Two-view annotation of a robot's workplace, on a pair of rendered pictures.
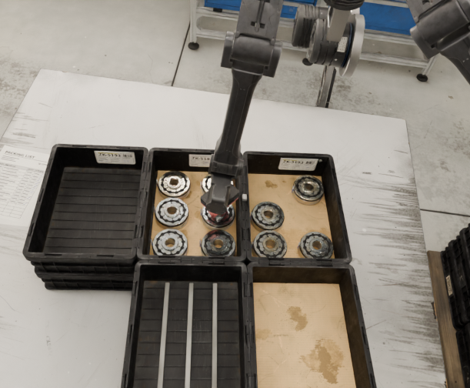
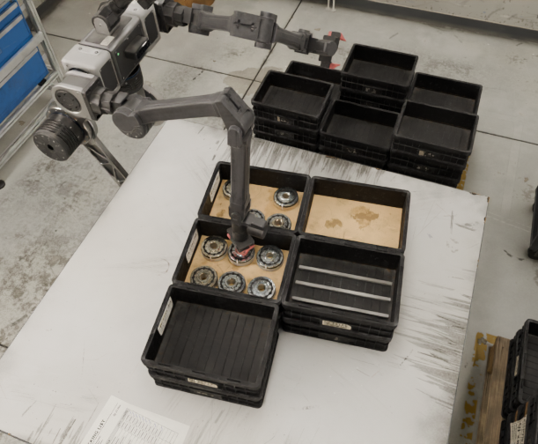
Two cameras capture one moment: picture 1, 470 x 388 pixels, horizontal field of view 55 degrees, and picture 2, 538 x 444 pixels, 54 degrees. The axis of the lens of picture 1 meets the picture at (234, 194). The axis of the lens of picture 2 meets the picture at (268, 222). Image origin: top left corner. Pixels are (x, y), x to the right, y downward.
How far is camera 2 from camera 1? 1.17 m
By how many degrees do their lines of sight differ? 38
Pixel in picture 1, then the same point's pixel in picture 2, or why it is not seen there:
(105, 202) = (203, 336)
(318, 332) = (345, 214)
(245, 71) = (248, 136)
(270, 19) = (239, 101)
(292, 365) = (364, 233)
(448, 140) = not seen: hidden behind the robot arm
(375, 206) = not seen: hidden behind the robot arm
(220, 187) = (254, 220)
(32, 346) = (308, 420)
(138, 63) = not seen: outside the picture
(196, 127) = (120, 266)
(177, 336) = (333, 298)
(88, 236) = (235, 352)
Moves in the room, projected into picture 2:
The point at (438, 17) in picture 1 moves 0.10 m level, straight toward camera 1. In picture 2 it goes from (266, 30) to (290, 42)
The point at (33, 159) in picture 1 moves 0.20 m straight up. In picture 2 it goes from (106, 420) to (89, 403)
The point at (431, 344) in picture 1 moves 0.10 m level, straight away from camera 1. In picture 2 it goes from (352, 166) to (345, 152)
